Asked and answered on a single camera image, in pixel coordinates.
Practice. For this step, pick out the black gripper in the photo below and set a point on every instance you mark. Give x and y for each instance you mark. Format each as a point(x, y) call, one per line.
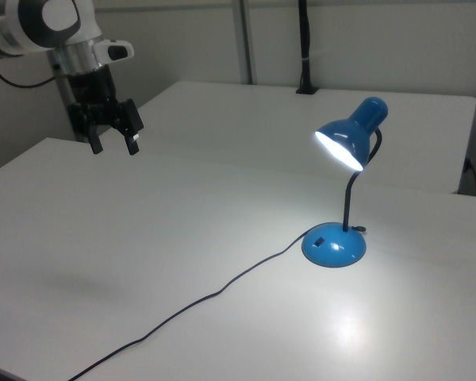
point(93, 93)

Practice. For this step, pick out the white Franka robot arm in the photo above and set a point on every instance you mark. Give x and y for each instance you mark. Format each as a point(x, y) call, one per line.
point(43, 24)

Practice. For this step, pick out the blue desk lamp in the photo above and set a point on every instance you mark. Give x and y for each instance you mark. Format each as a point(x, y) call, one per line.
point(343, 186)

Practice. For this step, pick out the white adjacent table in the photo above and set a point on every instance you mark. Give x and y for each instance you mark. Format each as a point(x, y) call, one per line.
point(301, 131)

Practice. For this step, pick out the grey wall partition post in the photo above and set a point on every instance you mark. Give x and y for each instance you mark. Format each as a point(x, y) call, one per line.
point(246, 39)

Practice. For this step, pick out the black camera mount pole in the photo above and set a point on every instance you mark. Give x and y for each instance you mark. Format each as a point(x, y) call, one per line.
point(305, 47)

